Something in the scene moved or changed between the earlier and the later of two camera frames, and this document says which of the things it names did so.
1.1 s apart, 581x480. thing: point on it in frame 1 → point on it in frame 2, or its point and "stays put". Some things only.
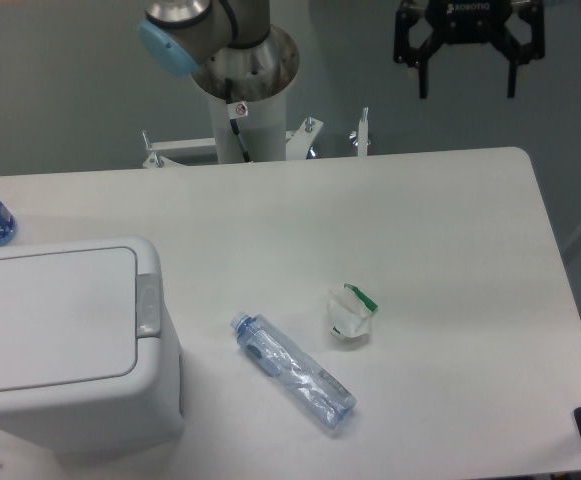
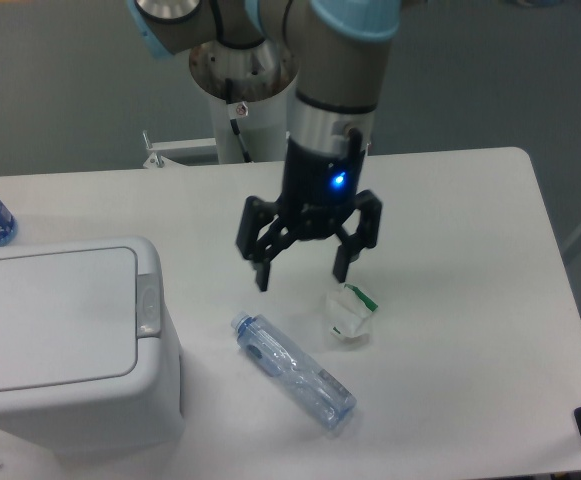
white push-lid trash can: x=71 y=351 stays put
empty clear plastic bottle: x=304 y=383 stays put
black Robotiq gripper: x=463 y=22 → x=318 y=188
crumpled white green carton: x=349 y=312 stays put
